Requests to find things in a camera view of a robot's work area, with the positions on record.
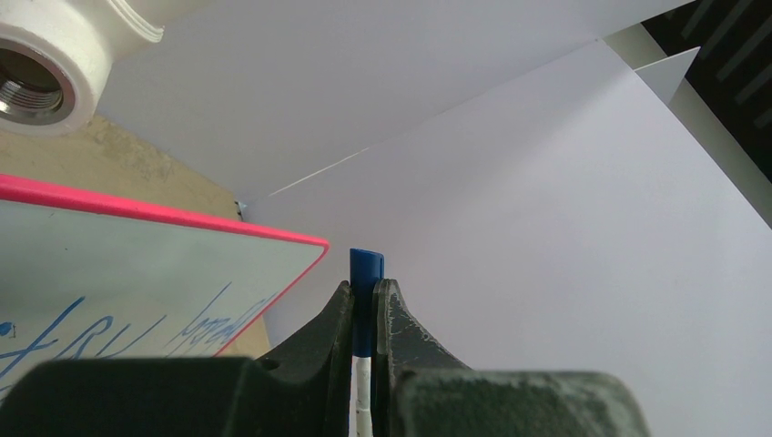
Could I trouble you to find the white pvc pipe frame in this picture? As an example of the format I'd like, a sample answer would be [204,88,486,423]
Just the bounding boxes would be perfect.
[1,0,205,136]

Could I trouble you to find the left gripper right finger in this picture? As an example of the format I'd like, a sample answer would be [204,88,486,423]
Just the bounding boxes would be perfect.
[371,279,650,436]

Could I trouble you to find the blue marker cap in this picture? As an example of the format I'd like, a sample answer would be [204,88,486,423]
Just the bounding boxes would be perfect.
[349,248,385,358]

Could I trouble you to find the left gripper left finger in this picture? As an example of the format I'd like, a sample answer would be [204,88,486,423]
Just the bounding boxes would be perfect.
[1,282,354,436]

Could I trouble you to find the red framed whiteboard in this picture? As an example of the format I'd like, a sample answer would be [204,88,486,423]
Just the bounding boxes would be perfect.
[1,175,329,396]

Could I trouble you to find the white marker pen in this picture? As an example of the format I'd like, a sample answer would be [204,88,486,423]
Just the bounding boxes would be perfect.
[350,356,374,437]

